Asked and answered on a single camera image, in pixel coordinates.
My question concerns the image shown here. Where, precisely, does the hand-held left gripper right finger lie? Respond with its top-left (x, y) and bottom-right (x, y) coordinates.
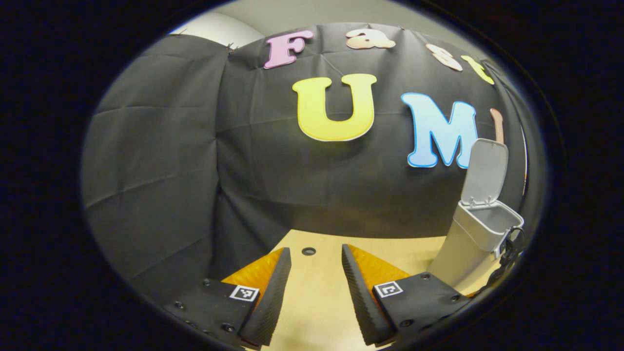
top-left (341, 244), bottom-right (472, 347)

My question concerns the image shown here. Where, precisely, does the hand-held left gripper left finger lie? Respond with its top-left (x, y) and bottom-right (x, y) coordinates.
top-left (163, 247), bottom-right (293, 348)

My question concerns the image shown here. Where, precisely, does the white desktop garbage bin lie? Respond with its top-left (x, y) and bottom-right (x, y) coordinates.
top-left (428, 138), bottom-right (525, 289)

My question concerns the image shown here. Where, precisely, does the wooden desktop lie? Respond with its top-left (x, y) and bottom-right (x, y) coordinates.
top-left (219, 229), bottom-right (503, 351)

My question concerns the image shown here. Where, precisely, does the black backdrop cloth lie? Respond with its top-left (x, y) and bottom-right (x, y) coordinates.
top-left (80, 22), bottom-right (532, 298)

